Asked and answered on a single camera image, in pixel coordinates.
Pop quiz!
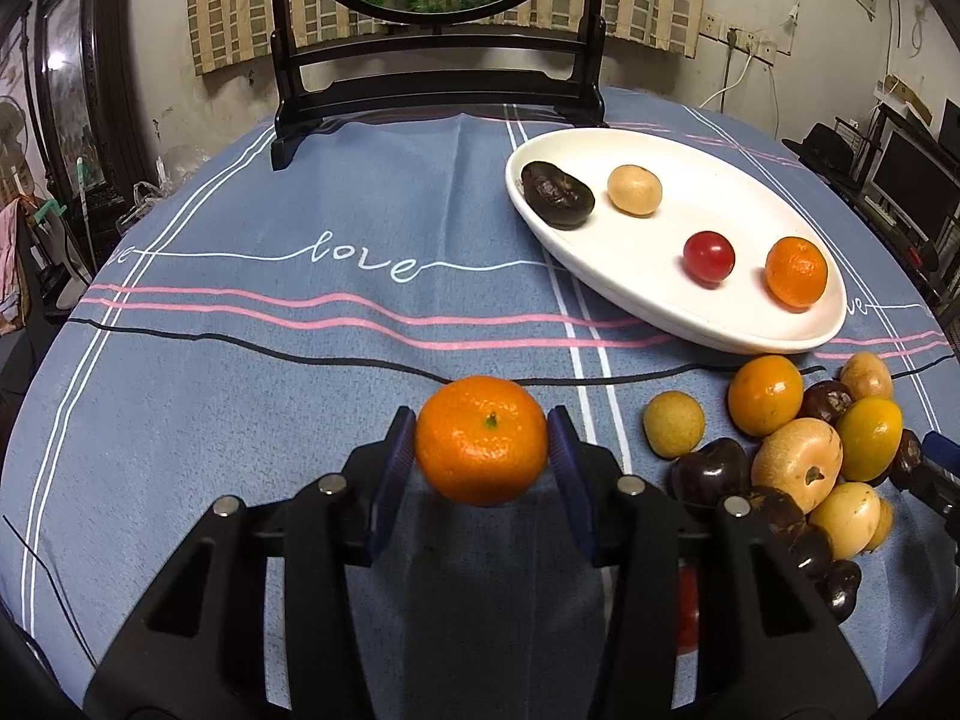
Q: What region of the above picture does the bamboo window blind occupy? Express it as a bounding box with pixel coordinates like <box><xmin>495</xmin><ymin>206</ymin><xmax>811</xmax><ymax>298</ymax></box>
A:
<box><xmin>185</xmin><ymin>0</ymin><xmax>710</xmax><ymax>76</ymax></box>

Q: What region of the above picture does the orange kumquat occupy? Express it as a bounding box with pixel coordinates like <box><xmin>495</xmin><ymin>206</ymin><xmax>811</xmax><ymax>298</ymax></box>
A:
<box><xmin>727</xmin><ymin>355</ymin><xmax>804</xmax><ymax>437</ymax></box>

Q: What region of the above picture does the black hat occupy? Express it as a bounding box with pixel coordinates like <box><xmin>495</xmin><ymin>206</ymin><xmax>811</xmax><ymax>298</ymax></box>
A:
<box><xmin>781</xmin><ymin>122</ymin><xmax>860</xmax><ymax>173</ymax></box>

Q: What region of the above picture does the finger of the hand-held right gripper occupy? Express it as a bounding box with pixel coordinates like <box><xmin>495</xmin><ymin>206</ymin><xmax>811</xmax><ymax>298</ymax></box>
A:
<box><xmin>892</xmin><ymin>431</ymin><xmax>960</xmax><ymax>541</ymax></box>

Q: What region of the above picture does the beige oval fruit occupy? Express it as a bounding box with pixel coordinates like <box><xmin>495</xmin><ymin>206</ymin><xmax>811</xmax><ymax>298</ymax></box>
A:
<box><xmin>808</xmin><ymin>481</ymin><xmax>882</xmax><ymax>560</ymax></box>

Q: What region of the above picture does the computer monitor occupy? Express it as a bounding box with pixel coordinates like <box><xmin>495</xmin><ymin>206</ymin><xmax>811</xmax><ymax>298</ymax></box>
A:
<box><xmin>862</xmin><ymin>120</ymin><xmax>960</xmax><ymax>241</ymax></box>

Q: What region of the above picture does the white wall outlet strip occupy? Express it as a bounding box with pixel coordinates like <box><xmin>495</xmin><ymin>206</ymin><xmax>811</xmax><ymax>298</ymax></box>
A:
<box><xmin>701</xmin><ymin>15</ymin><xmax>777</xmax><ymax>65</ymax></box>

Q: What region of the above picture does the large tan round fruit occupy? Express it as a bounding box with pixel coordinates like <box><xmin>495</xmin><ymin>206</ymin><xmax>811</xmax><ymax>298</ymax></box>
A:
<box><xmin>751</xmin><ymin>418</ymin><xmax>844</xmax><ymax>515</ymax></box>

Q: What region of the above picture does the white power cable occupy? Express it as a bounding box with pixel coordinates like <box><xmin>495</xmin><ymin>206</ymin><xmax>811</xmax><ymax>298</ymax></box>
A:
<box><xmin>699</xmin><ymin>45</ymin><xmax>753</xmax><ymax>110</ymax></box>

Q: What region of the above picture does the dark brown wrinkled fruit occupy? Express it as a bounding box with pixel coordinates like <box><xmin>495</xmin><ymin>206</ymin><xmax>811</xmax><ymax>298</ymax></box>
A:
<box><xmin>815</xmin><ymin>559</ymin><xmax>863</xmax><ymax>623</ymax></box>
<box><xmin>739</xmin><ymin>486</ymin><xmax>807</xmax><ymax>537</ymax></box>
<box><xmin>889</xmin><ymin>429</ymin><xmax>923</xmax><ymax>492</ymax></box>
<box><xmin>787</xmin><ymin>525</ymin><xmax>835</xmax><ymax>580</ymax></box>
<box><xmin>799</xmin><ymin>381</ymin><xmax>856</xmax><ymax>425</ymax></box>
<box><xmin>521</xmin><ymin>161</ymin><xmax>596</xmax><ymax>230</ymax></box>

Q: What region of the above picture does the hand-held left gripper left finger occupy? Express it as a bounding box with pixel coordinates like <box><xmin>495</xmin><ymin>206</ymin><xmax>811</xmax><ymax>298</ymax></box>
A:
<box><xmin>82</xmin><ymin>405</ymin><xmax>417</xmax><ymax>720</ymax></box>

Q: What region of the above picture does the pink cloth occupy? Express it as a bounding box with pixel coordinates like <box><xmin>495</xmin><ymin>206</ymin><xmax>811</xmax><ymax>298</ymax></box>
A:
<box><xmin>0</xmin><ymin>202</ymin><xmax>27</xmax><ymax>331</ymax></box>

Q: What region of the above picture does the yellow-green kumquat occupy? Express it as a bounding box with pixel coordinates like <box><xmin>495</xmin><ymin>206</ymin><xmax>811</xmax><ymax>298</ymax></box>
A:
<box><xmin>836</xmin><ymin>397</ymin><xmax>904</xmax><ymax>482</ymax></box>

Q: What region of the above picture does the white oval plate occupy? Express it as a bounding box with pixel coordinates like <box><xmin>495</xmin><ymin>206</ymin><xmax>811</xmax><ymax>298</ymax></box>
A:
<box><xmin>505</xmin><ymin>127</ymin><xmax>848</xmax><ymax>355</ymax></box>

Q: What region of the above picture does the small orange tangerine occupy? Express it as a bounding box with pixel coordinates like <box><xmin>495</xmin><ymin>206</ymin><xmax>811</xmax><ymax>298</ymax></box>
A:
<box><xmin>765</xmin><ymin>237</ymin><xmax>829</xmax><ymax>309</ymax></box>

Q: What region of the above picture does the red cherry tomato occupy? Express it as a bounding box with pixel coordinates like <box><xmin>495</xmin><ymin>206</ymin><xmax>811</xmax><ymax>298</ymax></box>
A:
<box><xmin>677</xmin><ymin>566</ymin><xmax>701</xmax><ymax>655</ymax></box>
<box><xmin>683</xmin><ymin>231</ymin><xmax>736</xmax><ymax>286</ymax></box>

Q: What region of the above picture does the yellow-brown longan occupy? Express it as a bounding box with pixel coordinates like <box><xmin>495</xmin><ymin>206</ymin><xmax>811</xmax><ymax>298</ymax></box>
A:
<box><xmin>643</xmin><ymin>391</ymin><xmax>706</xmax><ymax>460</ymax></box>

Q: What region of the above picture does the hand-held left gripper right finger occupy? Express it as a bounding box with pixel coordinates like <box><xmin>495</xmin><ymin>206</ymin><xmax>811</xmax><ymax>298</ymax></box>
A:
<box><xmin>546</xmin><ymin>405</ymin><xmax>878</xmax><ymax>720</ymax></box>

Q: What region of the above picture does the round fish screen ornament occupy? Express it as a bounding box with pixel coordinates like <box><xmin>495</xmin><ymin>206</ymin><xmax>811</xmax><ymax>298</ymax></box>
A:
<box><xmin>268</xmin><ymin>0</ymin><xmax>607</xmax><ymax>171</ymax></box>

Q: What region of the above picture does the blue striped tablecloth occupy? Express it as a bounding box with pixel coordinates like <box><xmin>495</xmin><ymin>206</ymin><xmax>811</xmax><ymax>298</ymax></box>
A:
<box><xmin>0</xmin><ymin>86</ymin><xmax>957</xmax><ymax>720</ymax></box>

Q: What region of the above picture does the dark purple glossy fruit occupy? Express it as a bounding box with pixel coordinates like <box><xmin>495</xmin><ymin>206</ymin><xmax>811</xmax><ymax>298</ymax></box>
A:
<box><xmin>670</xmin><ymin>437</ymin><xmax>753</xmax><ymax>509</ymax></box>

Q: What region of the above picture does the large orange tangerine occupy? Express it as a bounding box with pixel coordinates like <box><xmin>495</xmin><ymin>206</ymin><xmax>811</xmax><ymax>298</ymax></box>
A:
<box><xmin>415</xmin><ymin>375</ymin><xmax>549</xmax><ymax>507</ymax></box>

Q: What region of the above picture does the small beige round fruit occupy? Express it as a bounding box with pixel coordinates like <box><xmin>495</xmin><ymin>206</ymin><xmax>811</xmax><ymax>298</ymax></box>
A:
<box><xmin>607</xmin><ymin>164</ymin><xmax>665</xmax><ymax>218</ymax></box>
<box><xmin>839</xmin><ymin>351</ymin><xmax>895</xmax><ymax>402</ymax></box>
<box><xmin>866</xmin><ymin>499</ymin><xmax>896</xmax><ymax>554</ymax></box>

